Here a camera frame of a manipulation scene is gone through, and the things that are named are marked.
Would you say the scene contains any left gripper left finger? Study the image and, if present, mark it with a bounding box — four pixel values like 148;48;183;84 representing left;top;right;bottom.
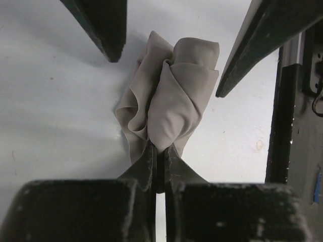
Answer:
1;142;156;241

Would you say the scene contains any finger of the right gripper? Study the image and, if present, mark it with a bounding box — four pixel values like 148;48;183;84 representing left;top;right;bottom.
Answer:
61;0;127;63
216;1;322;98

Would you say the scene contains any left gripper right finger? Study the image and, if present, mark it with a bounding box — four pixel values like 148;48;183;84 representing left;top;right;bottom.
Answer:
164;146;313;241

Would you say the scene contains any grey underwear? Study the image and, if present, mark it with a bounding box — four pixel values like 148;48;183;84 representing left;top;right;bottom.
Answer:
116;32;220;163

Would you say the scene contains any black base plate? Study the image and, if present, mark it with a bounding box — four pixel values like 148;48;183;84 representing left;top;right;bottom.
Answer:
265;23;322;208

